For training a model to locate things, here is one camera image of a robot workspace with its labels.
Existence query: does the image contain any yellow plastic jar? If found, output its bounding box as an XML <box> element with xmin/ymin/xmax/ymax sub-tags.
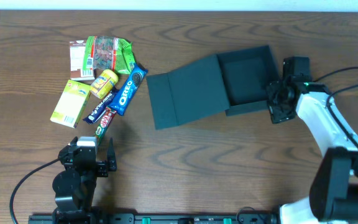
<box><xmin>91</xmin><ymin>69</ymin><xmax>119</xmax><ymax>99</ymax></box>

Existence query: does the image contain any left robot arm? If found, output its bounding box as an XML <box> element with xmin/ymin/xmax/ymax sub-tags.
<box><xmin>52</xmin><ymin>136</ymin><xmax>117</xmax><ymax>224</ymax></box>

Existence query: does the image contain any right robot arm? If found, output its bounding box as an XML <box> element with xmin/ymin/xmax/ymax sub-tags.
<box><xmin>267</xmin><ymin>81</ymin><xmax>358</xmax><ymax>223</ymax></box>

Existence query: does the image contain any green snack bag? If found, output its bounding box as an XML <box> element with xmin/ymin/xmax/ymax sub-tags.
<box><xmin>82</xmin><ymin>36</ymin><xmax>136</xmax><ymax>75</ymax></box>

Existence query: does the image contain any red KitKat bar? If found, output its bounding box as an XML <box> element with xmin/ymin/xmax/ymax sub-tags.
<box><xmin>94</xmin><ymin>107</ymin><xmax>116</xmax><ymax>144</ymax></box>

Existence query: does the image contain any purple Dairy Milk bar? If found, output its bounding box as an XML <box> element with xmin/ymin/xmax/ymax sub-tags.
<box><xmin>83</xmin><ymin>87</ymin><xmax>119</xmax><ymax>124</ymax></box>

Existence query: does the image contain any brown white carton box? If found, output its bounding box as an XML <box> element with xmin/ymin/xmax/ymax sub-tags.
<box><xmin>69</xmin><ymin>40</ymin><xmax>94</xmax><ymax>81</ymax></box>

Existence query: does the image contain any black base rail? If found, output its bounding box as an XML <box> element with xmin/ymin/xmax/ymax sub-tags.
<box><xmin>27</xmin><ymin>212</ymin><xmax>280</xmax><ymax>224</ymax></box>

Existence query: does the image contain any yellow green carton box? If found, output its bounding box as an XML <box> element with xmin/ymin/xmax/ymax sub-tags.
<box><xmin>50</xmin><ymin>80</ymin><xmax>90</xmax><ymax>128</ymax></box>

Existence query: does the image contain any dark green folding box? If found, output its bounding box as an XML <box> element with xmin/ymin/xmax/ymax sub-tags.
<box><xmin>147</xmin><ymin>45</ymin><xmax>279</xmax><ymax>129</ymax></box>

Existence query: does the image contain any blue Oreo cookie pack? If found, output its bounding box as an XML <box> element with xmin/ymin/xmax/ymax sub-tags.
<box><xmin>109</xmin><ymin>64</ymin><xmax>148</xmax><ymax>116</ymax></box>

